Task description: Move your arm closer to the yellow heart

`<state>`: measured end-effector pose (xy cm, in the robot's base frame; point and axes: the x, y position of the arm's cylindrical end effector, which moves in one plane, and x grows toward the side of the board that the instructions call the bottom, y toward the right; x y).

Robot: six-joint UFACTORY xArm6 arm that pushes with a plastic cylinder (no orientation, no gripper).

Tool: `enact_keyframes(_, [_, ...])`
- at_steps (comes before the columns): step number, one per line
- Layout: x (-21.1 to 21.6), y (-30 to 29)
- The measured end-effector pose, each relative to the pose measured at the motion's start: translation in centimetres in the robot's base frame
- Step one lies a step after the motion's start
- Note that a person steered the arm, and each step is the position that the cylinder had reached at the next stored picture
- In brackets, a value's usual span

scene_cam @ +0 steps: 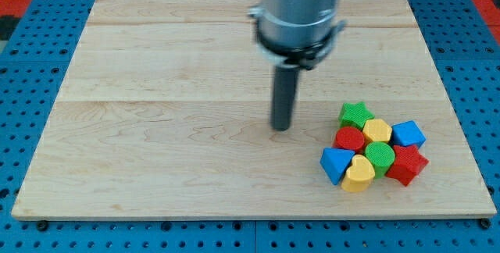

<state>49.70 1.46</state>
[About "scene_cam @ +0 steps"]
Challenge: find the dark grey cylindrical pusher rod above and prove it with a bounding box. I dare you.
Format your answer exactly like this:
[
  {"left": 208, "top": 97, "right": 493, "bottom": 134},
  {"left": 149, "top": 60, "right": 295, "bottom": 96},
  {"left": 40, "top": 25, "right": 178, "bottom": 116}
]
[{"left": 270, "top": 64, "right": 300, "bottom": 131}]

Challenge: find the black mounting flange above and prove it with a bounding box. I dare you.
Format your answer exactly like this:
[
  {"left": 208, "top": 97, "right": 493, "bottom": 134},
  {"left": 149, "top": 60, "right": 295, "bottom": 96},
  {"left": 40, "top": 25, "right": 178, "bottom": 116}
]
[{"left": 255, "top": 20, "right": 345, "bottom": 70}]

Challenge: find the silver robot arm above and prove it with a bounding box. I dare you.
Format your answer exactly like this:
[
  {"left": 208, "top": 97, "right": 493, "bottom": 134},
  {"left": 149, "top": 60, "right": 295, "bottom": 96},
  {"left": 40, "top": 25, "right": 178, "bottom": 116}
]
[{"left": 248, "top": 0, "right": 345, "bottom": 131}]

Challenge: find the yellow heart block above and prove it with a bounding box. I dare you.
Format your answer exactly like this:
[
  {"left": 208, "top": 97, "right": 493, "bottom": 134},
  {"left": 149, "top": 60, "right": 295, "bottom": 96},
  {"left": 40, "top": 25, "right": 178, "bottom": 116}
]
[{"left": 341, "top": 155, "right": 375, "bottom": 193}]

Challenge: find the green star block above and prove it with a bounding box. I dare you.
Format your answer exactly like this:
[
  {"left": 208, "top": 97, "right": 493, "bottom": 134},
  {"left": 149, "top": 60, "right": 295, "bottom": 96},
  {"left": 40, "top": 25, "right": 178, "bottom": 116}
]
[{"left": 338, "top": 102, "right": 375, "bottom": 130}]

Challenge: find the red cylinder block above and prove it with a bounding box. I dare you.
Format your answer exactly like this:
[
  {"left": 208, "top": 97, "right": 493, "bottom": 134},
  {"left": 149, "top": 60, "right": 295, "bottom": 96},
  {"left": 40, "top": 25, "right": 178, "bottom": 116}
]
[{"left": 332, "top": 126, "right": 365, "bottom": 154}]

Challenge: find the blue triangle block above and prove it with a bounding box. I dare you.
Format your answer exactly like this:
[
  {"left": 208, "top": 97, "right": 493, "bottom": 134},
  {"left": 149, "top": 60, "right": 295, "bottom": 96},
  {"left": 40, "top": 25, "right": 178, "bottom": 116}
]
[{"left": 320, "top": 148, "right": 355, "bottom": 185}]

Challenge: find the yellow hexagon block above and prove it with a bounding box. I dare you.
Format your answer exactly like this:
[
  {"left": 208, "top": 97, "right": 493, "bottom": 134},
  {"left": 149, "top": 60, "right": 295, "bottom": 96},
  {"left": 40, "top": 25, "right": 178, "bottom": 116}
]
[{"left": 362, "top": 119, "right": 392, "bottom": 144}]

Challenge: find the green cylinder block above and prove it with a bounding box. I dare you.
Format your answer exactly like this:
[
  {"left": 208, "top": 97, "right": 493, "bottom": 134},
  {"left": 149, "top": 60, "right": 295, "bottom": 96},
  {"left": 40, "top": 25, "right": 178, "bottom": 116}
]
[{"left": 365, "top": 141, "right": 395, "bottom": 179}]

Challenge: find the light wooden board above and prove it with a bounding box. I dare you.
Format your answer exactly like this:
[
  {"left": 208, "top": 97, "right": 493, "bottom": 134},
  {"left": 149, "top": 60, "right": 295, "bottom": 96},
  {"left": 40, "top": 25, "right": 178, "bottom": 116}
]
[{"left": 12, "top": 0, "right": 497, "bottom": 221}]

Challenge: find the blue cube block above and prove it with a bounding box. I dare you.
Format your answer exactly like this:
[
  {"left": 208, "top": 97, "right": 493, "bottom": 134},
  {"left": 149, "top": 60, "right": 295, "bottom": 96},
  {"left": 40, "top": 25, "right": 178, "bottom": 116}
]
[{"left": 391, "top": 120, "right": 427, "bottom": 148}]

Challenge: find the red star block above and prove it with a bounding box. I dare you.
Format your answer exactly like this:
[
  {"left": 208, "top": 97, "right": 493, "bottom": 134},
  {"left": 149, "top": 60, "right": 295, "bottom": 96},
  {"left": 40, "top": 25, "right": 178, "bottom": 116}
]
[{"left": 385, "top": 144, "right": 429, "bottom": 187}]

